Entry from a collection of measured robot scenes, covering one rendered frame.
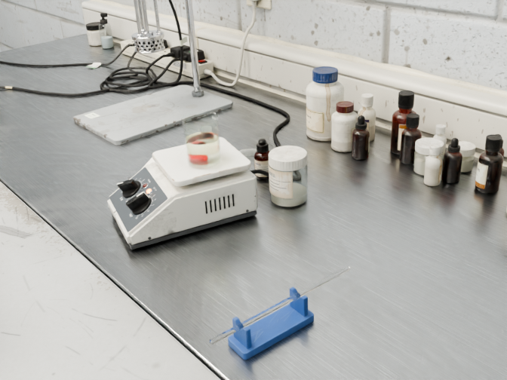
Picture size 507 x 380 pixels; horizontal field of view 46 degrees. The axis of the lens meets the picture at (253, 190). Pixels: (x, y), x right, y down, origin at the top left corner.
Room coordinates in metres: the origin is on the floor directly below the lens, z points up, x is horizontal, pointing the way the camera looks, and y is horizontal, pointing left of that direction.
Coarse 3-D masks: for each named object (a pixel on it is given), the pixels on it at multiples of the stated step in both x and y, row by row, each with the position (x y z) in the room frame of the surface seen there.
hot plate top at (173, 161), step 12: (228, 144) 0.84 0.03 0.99; (156, 156) 0.81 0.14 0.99; (168, 156) 0.81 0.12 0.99; (180, 156) 0.81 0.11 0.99; (228, 156) 0.80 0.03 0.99; (240, 156) 0.80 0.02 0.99; (168, 168) 0.77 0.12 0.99; (180, 168) 0.77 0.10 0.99; (192, 168) 0.76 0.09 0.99; (204, 168) 0.76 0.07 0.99; (216, 168) 0.76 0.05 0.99; (228, 168) 0.76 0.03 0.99; (240, 168) 0.76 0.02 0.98; (180, 180) 0.73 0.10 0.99; (192, 180) 0.73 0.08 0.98; (204, 180) 0.74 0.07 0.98
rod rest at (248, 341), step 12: (300, 300) 0.53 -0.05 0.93; (276, 312) 0.53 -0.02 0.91; (288, 312) 0.53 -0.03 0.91; (300, 312) 0.53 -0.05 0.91; (252, 324) 0.51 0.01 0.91; (264, 324) 0.51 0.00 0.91; (276, 324) 0.51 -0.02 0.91; (288, 324) 0.51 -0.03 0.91; (300, 324) 0.51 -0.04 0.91; (240, 336) 0.48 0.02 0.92; (252, 336) 0.49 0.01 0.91; (264, 336) 0.49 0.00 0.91; (276, 336) 0.49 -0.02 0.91; (240, 348) 0.48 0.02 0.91; (252, 348) 0.48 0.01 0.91; (264, 348) 0.48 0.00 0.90
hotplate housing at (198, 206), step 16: (160, 176) 0.78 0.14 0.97; (224, 176) 0.77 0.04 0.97; (240, 176) 0.76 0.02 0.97; (256, 176) 0.77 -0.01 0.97; (176, 192) 0.73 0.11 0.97; (192, 192) 0.73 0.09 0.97; (208, 192) 0.74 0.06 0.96; (224, 192) 0.74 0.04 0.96; (240, 192) 0.75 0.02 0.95; (256, 192) 0.77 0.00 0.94; (112, 208) 0.78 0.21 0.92; (160, 208) 0.71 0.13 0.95; (176, 208) 0.72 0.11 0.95; (192, 208) 0.73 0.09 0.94; (208, 208) 0.73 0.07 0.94; (224, 208) 0.74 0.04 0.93; (240, 208) 0.75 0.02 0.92; (256, 208) 0.76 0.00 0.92; (144, 224) 0.70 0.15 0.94; (160, 224) 0.71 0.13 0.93; (176, 224) 0.71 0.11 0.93; (192, 224) 0.72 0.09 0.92; (208, 224) 0.74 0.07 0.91; (128, 240) 0.69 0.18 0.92; (144, 240) 0.70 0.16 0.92; (160, 240) 0.71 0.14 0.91
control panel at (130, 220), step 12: (144, 168) 0.82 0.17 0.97; (144, 180) 0.79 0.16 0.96; (120, 192) 0.80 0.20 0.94; (156, 192) 0.75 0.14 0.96; (120, 204) 0.77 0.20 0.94; (156, 204) 0.72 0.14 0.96; (120, 216) 0.74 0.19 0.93; (132, 216) 0.72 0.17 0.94; (144, 216) 0.71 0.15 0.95; (132, 228) 0.70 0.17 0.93
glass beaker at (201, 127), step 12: (204, 108) 0.81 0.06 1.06; (192, 120) 0.80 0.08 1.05; (204, 120) 0.81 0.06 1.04; (216, 120) 0.77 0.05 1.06; (192, 132) 0.76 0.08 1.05; (204, 132) 0.76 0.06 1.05; (216, 132) 0.77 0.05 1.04; (192, 144) 0.76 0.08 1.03; (204, 144) 0.76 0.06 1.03; (216, 144) 0.77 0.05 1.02; (192, 156) 0.76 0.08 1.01; (204, 156) 0.76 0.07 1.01; (216, 156) 0.77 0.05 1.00
